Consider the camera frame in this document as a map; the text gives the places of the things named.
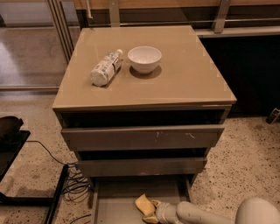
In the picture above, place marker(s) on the grey middle drawer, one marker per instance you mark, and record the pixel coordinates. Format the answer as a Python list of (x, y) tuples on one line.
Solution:
[(142, 167)]

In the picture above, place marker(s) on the grey top drawer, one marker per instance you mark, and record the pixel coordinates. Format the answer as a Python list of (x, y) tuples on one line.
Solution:
[(142, 138)]

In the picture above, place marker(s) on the clear plastic water bottle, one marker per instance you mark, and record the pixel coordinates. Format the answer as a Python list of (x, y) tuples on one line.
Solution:
[(108, 66)]

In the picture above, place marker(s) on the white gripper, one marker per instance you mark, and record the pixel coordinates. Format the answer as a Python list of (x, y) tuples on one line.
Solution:
[(164, 212)]

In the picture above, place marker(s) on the small dark floor object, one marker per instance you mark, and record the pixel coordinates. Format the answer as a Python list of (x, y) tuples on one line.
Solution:
[(273, 117)]

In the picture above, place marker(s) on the white ceramic bowl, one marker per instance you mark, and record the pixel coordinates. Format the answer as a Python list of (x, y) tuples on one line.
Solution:
[(144, 59)]

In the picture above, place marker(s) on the grey drawer cabinet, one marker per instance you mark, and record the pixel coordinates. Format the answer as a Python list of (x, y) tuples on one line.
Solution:
[(186, 88)]

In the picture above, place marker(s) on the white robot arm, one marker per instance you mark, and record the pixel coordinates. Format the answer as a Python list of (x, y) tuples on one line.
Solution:
[(250, 211)]

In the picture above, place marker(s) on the metal railing frame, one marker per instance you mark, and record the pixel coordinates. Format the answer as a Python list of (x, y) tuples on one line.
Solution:
[(210, 18)]

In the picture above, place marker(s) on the grey open bottom drawer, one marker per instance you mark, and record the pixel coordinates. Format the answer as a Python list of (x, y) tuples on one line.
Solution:
[(114, 198)]

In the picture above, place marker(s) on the yellow sponge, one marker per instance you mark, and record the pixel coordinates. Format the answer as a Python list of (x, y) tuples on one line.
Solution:
[(144, 205)]

